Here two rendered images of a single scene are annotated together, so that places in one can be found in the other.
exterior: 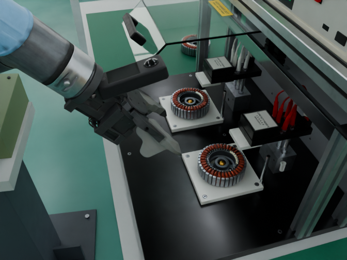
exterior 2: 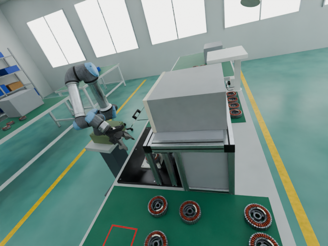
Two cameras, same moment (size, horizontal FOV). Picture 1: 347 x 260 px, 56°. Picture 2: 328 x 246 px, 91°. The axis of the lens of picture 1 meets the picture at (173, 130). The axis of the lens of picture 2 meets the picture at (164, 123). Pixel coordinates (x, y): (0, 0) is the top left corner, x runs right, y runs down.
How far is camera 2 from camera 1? 0.83 m
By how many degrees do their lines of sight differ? 32
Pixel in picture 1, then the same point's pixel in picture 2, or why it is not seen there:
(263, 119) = not seen: hidden behind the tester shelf
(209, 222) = (139, 173)
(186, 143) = not seen: hidden behind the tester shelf
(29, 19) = (92, 116)
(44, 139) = not seen: hidden behind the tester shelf
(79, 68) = (102, 126)
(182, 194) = (139, 163)
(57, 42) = (98, 121)
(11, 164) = (111, 146)
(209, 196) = (144, 166)
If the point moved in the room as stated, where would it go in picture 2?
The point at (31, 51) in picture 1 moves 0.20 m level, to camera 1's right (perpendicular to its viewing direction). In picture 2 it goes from (92, 123) to (112, 126)
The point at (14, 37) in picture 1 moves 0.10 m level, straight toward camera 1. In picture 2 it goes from (89, 120) to (83, 129)
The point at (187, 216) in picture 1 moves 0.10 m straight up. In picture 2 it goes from (135, 170) to (131, 160)
